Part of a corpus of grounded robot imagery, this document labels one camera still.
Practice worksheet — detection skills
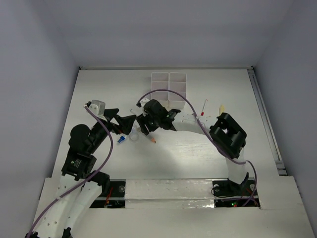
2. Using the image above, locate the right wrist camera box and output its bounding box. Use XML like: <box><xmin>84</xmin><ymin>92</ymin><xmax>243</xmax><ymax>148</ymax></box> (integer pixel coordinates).
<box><xmin>136</xmin><ymin>98</ymin><xmax>150</xmax><ymax>108</ymax></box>

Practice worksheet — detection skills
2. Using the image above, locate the white organizer right column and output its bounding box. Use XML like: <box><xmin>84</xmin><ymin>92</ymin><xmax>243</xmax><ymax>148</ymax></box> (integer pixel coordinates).
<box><xmin>168</xmin><ymin>72</ymin><xmax>187</xmax><ymax>110</ymax></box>

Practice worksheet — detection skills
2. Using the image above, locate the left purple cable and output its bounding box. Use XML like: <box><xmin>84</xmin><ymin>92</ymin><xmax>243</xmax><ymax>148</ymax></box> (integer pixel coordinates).
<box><xmin>26</xmin><ymin>106</ymin><xmax>115</xmax><ymax>238</ymax></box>

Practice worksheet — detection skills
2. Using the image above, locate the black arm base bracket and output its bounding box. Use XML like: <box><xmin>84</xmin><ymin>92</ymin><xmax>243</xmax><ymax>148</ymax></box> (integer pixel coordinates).
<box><xmin>211</xmin><ymin>173</ymin><xmax>255</xmax><ymax>198</ymax></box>

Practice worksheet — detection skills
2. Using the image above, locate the blue capped clear bottle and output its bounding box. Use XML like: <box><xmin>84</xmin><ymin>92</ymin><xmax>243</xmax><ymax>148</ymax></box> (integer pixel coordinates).
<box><xmin>117</xmin><ymin>135</ymin><xmax>127</xmax><ymax>144</ymax></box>

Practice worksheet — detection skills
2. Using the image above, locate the cream glue stick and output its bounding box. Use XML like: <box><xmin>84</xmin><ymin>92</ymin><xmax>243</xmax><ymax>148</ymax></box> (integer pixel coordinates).
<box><xmin>219</xmin><ymin>105</ymin><xmax>225</xmax><ymax>115</ymax></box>

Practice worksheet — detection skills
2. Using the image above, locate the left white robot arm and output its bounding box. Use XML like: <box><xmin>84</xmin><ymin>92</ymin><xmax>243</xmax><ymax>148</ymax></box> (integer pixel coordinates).
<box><xmin>26</xmin><ymin>101</ymin><xmax>137</xmax><ymax>238</ymax></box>

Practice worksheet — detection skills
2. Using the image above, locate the clear tape roll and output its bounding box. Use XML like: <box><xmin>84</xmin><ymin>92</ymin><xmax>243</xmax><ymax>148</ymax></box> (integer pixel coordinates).
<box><xmin>129</xmin><ymin>133</ymin><xmax>140</xmax><ymax>142</ymax></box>

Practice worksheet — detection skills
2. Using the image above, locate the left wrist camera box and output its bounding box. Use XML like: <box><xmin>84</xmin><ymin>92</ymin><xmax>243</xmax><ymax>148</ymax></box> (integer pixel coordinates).
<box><xmin>84</xmin><ymin>100</ymin><xmax>106</xmax><ymax>117</ymax></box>

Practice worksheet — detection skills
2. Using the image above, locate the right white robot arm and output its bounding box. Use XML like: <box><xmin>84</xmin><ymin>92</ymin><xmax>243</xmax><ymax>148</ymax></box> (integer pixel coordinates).
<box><xmin>137</xmin><ymin>98</ymin><xmax>249</xmax><ymax>194</ymax></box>

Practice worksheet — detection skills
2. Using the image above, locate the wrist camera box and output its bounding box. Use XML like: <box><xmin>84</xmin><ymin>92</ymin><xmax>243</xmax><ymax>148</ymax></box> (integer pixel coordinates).
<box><xmin>84</xmin><ymin>100</ymin><xmax>106</xmax><ymax>117</ymax></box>
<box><xmin>136</xmin><ymin>98</ymin><xmax>150</xmax><ymax>108</ymax></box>

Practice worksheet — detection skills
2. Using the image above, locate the red capped white marker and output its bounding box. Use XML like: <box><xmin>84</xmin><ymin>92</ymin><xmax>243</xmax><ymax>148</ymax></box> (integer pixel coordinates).
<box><xmin>200</xmin><ymin>99</ymin><xmax>208</xmax><ymax>116</ymax></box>

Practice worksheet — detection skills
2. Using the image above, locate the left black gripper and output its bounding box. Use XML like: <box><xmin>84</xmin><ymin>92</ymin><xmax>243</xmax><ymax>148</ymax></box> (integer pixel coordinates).
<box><xmin>88</xmin><ymin>108</ymin><xmax>136</xmax><ymax>153</ymax></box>

